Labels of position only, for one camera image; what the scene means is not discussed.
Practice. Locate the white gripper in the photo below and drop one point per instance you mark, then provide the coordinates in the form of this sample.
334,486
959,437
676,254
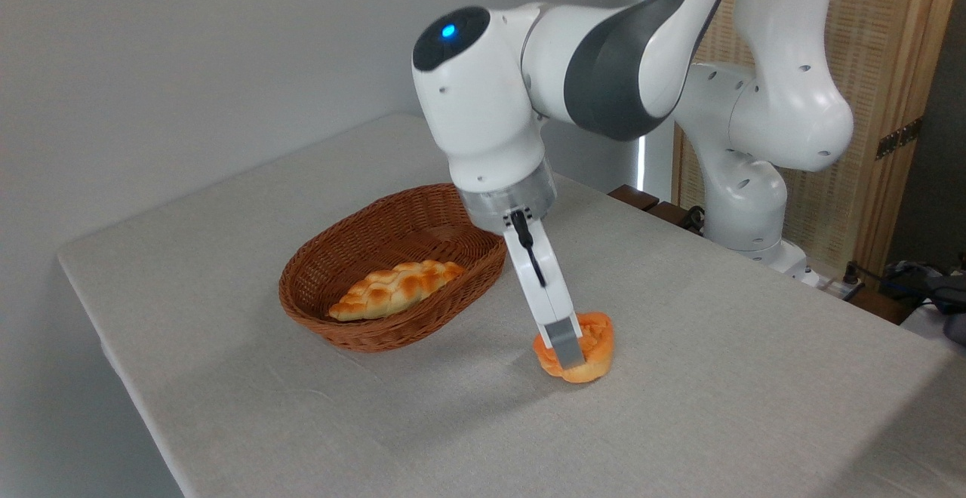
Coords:
547,287

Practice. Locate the orange round bread roll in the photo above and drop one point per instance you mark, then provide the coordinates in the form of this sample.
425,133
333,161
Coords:
598,347

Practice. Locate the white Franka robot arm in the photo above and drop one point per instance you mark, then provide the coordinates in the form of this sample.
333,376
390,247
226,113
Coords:
785,106

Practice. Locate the golden braided bread loaf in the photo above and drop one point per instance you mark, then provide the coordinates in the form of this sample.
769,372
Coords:
377,294

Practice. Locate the brown wicker oval basket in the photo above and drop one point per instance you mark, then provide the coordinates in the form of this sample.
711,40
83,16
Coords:
355,336

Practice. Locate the grey tablecloth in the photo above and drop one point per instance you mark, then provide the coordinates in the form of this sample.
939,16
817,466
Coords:
679,407

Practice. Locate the dark brown wooden block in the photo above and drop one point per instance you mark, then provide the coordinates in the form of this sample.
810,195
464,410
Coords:
668,215
632,198

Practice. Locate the white power strip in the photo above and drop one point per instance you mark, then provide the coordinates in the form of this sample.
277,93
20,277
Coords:
826,285

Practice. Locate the black power plug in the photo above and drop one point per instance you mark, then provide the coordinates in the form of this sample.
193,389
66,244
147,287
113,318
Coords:
852,273

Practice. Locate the dark grey bundled device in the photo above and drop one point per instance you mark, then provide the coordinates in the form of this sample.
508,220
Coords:
947,305

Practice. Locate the dark metal screen hinge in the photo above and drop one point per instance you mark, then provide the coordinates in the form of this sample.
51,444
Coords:
898,139

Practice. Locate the wooden bamboo folding screen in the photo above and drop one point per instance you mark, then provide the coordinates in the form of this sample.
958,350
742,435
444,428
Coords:
875,45

